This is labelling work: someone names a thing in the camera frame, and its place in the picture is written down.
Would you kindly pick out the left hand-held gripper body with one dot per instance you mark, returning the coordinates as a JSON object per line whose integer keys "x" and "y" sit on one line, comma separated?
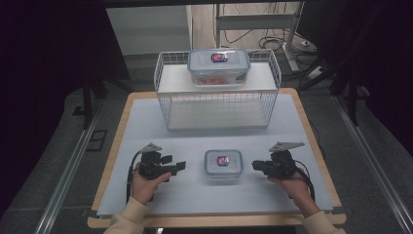
{"x": 151, "y": 164}

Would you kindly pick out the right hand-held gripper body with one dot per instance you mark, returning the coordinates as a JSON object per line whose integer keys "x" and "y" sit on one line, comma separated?
{"x": 282, "y": 164}

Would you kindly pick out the small clear food container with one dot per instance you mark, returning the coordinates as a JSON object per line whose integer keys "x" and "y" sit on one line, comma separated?
{"x": 223, "y": 164}

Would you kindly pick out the large clear food container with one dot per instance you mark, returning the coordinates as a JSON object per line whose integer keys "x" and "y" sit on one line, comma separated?
{"x": 218, "y": 66}

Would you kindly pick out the person's left hand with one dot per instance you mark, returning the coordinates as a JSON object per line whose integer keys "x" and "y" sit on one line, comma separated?
{"x": 146, "y": 188}

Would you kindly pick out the person's right hand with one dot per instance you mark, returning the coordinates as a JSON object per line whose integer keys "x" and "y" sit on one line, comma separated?
{"x": 297, "y": 191}

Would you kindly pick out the white table mat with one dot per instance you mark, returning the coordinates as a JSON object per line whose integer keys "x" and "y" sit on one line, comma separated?
{"x": 224, "y": 139}

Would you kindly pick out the wooden table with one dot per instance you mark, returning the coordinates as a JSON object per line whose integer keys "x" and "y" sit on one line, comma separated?
{"x": 211, "y": 221}

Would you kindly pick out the black metal stand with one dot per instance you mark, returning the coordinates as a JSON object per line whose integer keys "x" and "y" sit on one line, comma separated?
{"x": 352, "y": 97}
{"x": 87, "y": 100}

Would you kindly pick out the white power strip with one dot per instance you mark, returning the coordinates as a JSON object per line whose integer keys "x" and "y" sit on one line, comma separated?
{"x": 315, "y": 73}

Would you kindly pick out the aluminium floor rail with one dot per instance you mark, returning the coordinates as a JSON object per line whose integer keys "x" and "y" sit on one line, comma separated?
{"x": 66, "y": 175}
{"x": 373, "y": 156}

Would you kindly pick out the white metal desk frame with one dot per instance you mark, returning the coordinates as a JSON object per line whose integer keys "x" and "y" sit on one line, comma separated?
{"x": 256, "y": 22}

